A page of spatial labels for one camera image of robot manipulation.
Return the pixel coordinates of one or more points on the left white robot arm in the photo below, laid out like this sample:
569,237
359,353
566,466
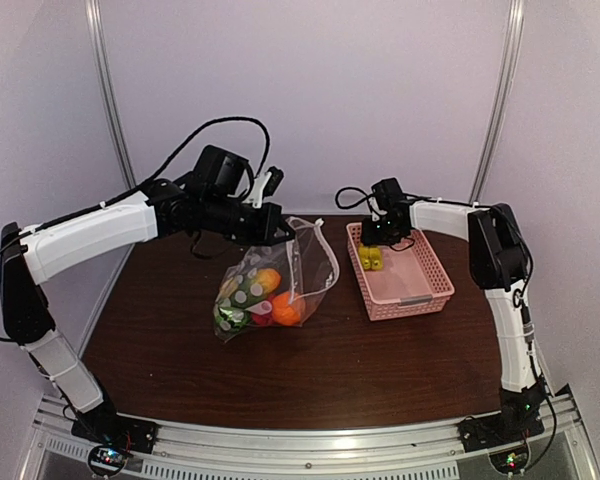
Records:
221,194

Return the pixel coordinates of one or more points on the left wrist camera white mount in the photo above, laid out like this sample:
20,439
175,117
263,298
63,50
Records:
265,186

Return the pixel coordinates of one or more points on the aluminium frame post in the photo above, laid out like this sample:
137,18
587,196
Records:
112,115
508,66

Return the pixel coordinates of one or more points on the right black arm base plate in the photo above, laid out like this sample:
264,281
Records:
478,433

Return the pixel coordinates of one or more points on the round circuit board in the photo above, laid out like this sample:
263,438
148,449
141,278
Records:
107,461
510,462

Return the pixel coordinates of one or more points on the red toy apple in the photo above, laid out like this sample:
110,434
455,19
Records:
262,319

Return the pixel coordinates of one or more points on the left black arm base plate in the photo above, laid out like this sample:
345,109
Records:
111,429

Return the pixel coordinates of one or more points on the green toy watermelon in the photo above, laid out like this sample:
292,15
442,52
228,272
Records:
229,319

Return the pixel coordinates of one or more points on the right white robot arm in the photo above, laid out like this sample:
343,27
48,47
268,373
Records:
500,264

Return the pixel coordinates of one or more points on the left round circuit board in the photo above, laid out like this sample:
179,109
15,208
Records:
107,461

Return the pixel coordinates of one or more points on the yellow toy banana bunch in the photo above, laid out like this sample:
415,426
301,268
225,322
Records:
371,257

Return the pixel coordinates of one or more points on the left aluminium frame post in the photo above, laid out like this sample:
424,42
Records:
112,115

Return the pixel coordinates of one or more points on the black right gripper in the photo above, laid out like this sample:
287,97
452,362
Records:
370,238

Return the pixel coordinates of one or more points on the right round circuit board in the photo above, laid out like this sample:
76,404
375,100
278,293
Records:
510,462

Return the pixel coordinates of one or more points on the clear zip top bag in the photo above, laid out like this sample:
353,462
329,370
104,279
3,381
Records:
308,267

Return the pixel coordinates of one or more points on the front aluminium rail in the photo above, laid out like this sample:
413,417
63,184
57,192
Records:
432,450

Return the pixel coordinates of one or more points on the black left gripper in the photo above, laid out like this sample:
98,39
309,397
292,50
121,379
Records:
272,215

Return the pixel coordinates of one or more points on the pink perforated plastic basket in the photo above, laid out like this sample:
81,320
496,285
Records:
411,282

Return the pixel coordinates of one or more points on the orange toy orange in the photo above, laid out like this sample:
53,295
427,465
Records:
288,310

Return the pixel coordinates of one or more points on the green orange toy mango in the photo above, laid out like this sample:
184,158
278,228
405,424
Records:
249,287

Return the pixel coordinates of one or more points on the right aluminium frame post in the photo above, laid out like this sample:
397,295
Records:
508,66

